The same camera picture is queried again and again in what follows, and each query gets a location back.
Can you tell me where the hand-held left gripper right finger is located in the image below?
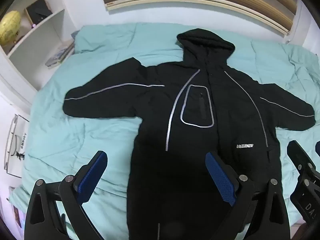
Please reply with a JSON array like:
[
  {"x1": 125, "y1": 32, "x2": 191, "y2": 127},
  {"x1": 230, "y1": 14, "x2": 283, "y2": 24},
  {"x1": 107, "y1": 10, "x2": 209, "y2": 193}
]
[{"x1": 205, "y1": 151, "x2": 292, "y2": 240}]

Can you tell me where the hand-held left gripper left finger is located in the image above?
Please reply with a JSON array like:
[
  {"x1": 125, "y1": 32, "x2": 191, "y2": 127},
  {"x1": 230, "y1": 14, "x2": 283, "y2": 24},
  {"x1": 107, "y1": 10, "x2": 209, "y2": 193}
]
[{"x1": 24, "y1": 150, "x2": 108, "y2": 240}]

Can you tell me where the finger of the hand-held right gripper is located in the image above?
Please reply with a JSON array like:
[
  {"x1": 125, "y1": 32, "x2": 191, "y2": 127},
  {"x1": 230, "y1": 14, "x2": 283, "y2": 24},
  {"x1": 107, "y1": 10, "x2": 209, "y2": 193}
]
[{"x1": 287, "y1": 140, "x2": 320, "y2": 183}]

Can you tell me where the black hooded jacket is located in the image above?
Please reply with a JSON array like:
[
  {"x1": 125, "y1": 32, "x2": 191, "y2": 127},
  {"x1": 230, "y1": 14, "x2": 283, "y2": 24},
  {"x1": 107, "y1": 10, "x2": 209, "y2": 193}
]
[{"x1": 62, "y1": 29, "x2": 315, "y2": 240}]

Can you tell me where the teal bed blanket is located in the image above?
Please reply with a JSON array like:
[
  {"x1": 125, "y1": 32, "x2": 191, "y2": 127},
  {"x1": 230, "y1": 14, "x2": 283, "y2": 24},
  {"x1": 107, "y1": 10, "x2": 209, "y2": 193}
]
[{"x1": 21, "y1": 21, "x2": 320, "y2": 240}]

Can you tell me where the stack of books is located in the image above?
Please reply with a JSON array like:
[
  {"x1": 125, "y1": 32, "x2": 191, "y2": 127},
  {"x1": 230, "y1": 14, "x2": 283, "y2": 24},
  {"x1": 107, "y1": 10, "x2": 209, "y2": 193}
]
[{"x1": 45, "y1": 41, "x2": 75, "y2": 68}]

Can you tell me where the white shelf unit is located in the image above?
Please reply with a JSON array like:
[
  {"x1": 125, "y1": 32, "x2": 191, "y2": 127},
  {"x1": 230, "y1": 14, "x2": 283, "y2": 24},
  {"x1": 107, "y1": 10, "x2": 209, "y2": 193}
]
[{"x1": 0, "y1": 0, "x2": 84, "y2": 107}]

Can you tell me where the yellow globe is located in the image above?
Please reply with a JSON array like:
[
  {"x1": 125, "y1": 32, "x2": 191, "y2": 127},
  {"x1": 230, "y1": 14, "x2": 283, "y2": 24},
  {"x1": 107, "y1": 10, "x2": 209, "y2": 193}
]
[{"x1": 0, "y1": 10, "x2": 22, "y2": 46}]

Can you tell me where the black box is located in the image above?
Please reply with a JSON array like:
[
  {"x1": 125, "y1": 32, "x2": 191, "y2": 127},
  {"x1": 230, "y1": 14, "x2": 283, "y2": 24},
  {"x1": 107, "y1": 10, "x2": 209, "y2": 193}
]
[{"x1": 24, "y1": 0, "x2": 53, "y2": 24}]

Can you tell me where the white wall poster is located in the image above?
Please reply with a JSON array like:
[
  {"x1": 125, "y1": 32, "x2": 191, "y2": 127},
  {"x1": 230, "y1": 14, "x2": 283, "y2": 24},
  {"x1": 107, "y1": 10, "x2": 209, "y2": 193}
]
[{"x1": 3, "y1": 114, "x2": 31, "y2": 179}]

